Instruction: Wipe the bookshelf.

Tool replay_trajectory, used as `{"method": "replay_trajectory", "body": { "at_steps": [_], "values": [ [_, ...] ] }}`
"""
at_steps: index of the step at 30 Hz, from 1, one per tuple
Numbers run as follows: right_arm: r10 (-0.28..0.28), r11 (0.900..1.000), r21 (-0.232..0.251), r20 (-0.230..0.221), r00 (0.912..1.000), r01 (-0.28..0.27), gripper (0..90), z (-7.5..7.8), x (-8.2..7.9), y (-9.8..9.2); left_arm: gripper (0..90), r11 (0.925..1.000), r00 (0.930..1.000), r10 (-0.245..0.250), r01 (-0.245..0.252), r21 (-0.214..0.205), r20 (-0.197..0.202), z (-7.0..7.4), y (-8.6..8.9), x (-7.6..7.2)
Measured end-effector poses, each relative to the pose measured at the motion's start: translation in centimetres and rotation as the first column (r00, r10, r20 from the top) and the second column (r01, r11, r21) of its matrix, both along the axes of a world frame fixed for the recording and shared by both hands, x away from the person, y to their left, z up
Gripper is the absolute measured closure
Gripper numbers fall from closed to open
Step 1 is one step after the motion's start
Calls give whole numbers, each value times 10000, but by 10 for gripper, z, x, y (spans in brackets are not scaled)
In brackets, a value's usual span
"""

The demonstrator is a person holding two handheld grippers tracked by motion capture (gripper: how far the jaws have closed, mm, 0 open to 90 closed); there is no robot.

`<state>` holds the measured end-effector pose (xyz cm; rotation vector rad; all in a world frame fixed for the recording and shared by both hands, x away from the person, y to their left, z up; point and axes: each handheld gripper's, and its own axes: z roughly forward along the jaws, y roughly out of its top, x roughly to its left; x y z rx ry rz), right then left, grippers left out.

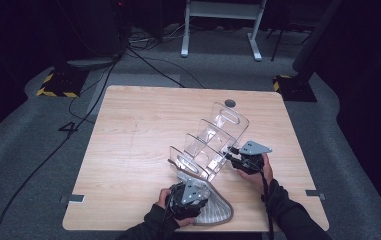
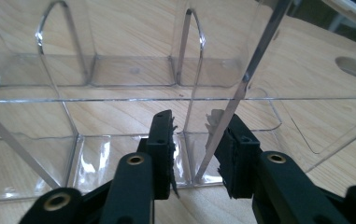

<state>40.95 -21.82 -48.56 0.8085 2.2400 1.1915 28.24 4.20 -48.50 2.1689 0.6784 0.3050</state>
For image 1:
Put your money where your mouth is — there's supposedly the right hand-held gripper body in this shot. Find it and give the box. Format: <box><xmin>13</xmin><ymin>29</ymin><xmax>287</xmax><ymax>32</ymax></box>
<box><xmin>230</xmin><ymin>140</ymin><xmax>274</xmax><ymax>176</ymax></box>

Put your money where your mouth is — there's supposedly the long black floor cable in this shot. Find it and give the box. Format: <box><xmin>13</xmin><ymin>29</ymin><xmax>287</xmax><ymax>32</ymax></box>
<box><xmin>0</xmin><ymin>61</ymin><xmax>119</xmax><ymax>240</ymax></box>

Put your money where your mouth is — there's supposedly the white desk frame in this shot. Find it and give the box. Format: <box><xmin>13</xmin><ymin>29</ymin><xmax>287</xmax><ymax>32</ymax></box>
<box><xmin>180</xmin><ymin>0</ymin><xmax>268</xmax><ymax>63</ymax></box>

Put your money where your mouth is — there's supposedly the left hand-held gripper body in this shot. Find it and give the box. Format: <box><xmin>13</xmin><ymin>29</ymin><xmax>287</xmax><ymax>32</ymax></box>
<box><xmin>165</xmin><ymin>178</ymin><xmax>210</xmax><ymax>221</ymax></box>

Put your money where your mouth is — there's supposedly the clear acrylic organizer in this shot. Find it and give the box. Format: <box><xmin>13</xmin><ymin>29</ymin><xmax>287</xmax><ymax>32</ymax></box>
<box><xmin>168</xmin><ymin>101</ymin><xmax>250</xmax><ymax>183</ymax></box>

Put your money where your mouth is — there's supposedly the right hand-held gripper cable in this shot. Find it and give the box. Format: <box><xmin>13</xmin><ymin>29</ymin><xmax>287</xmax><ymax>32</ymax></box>
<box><xmin>258</xmin><ymin>166</ymin><xmax>276</xmax><ymax>240</ymax></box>

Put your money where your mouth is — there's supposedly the person's right hand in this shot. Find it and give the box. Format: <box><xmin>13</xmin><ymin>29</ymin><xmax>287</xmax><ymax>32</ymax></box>
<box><xmin>237</xmin><ymin>153</ymin><xmax>274</xmax><ymax>197</ymax></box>

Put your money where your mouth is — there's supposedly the grey striped cloth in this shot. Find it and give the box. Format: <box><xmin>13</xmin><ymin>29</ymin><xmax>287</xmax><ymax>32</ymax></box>
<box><xmin>167</xmin><ymin>159</ymin><xmax>235</xmax><ymax>227</ymax></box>

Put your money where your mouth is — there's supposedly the dark slanted pole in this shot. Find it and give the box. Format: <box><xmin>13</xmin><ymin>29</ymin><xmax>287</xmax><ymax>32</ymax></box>
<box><xmin>291</xmin><ymin>0</ymin><xmax>344</xmax><ymax>84</ymax></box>

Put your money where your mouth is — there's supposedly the grey round stand base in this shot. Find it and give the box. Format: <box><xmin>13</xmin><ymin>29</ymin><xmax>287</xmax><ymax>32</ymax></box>
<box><xmin>65</xmin><ymin>57</ymin><xmax>118</xmax><ymax>72</ymax></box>

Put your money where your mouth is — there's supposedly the black tripod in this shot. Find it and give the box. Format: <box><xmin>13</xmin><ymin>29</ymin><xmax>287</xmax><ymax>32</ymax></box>
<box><xmin>270</xmin><ymin>18</ymin><xmax>312</xmax><ymax>63</ymax></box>

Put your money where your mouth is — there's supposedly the person's left hand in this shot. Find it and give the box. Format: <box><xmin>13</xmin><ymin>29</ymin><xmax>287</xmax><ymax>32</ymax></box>
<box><xmin>155</xmin><ymin>188</ymin><xmax>196</xmax><ymax>229</ymax></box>

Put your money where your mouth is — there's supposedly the grey metal table bracket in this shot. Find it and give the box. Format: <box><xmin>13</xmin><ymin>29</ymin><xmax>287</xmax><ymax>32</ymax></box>
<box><xmin>305</xmin><ymin>189</ymin><xmax>326</xmax><ymax>201</ymax></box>
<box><xmin>59</xmin><ymin>194</ymin><xmax>86</xmax><ymax>205</ymax></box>

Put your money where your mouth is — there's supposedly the black yellow striped stand base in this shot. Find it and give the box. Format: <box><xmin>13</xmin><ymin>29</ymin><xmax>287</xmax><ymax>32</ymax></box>
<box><xmin>272</xmin><ymin>74</ymin><xmax>318</xmax><ymax>103</ymax></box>
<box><xmin>36</xmin><ymin>68</ymin><xmax>90</xmax><ymax>99</ymax></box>

